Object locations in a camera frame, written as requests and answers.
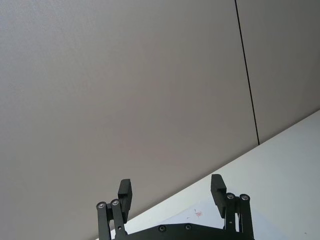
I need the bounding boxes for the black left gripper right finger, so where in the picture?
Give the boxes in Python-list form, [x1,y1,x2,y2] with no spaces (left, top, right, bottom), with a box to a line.
[210,173,255,240]

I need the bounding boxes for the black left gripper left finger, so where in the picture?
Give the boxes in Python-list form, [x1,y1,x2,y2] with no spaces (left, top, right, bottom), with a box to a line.
[95,178,133,240]

